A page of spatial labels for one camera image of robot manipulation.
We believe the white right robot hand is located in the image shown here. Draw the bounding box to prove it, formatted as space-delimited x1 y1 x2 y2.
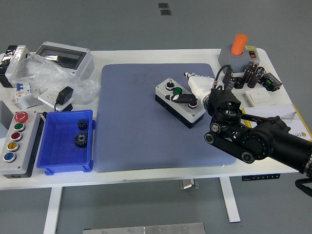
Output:
165 71 216 105

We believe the grey three-button control box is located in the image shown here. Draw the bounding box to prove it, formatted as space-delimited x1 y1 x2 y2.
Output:
155 77 206 129

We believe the silver under-table bracket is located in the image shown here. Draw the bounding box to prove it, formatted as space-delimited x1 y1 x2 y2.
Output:
179 179 199 190

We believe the large black gear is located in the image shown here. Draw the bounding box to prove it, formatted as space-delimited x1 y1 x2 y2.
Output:
74 132 89 149

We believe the grey switch box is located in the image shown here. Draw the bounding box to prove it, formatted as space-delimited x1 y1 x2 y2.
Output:
217 45 261 73

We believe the small black gear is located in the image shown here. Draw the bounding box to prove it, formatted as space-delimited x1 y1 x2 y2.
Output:
77 118 89 131

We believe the white table leg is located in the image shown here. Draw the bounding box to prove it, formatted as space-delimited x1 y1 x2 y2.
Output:
218 177 241 223
43 187 63 234

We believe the grey five-button control box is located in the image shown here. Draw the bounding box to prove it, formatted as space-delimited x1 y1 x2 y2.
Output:
0 111 46 178

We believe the orange cylinder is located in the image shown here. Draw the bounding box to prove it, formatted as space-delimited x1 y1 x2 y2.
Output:
231 33 249 56

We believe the blue plastic bin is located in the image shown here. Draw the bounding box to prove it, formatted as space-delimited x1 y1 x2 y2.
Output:
36 109 96 176

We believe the white wall switch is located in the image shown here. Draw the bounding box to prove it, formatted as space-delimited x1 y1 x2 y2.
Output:
244 87 275 107

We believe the black table control panel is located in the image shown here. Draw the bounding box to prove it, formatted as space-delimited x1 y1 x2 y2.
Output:
242 173 280 181

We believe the black module with green terminal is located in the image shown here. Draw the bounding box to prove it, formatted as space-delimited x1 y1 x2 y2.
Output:
258 72 283 92

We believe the grey metal box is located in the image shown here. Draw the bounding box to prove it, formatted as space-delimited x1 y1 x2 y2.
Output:
0 100 13 139

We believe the white blue circuit breaker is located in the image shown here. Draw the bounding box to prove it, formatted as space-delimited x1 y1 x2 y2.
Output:
10 82 34 104

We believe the white box with black face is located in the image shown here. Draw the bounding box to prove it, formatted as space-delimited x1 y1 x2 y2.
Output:
0 45 30 88

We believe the black power adapter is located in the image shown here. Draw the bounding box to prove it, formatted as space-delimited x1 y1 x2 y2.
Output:
54 86 74 112

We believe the white wall socket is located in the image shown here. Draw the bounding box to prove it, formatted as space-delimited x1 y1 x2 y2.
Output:
38 89 74 108

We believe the blue-grey table mat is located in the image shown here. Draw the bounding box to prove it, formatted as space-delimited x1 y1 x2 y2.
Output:
94 63 237 173

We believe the grey windowed distribution box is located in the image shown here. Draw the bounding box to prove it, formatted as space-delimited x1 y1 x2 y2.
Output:
35 41 95 81

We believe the white yellow cardboard box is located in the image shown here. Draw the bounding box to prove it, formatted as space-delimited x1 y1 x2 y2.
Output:
242 103 312 142

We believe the clear plastic bag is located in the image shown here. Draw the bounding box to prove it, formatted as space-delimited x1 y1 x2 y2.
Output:
11 53 102 105

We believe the grey metal plate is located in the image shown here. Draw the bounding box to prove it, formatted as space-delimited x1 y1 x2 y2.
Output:
82 222 206 234

